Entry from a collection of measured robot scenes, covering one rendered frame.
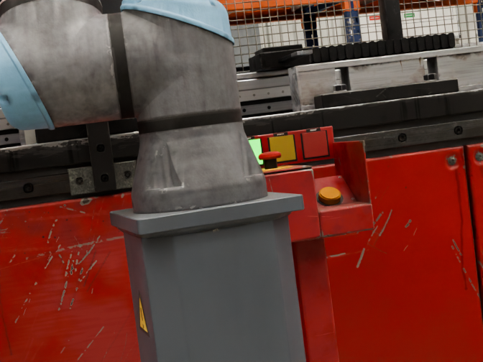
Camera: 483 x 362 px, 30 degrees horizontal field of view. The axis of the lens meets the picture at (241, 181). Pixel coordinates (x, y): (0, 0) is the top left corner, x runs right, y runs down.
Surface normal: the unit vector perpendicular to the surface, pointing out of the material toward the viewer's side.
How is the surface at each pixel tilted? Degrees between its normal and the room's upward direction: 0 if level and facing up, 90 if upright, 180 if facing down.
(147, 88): 122
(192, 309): 90
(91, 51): 77
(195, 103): 90
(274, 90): 90
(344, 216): 90
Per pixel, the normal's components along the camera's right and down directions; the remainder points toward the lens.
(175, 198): -0.26, 0.08
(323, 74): 0.22, 0.02
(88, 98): 0.17, 0.63
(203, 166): 0.14, -0.27
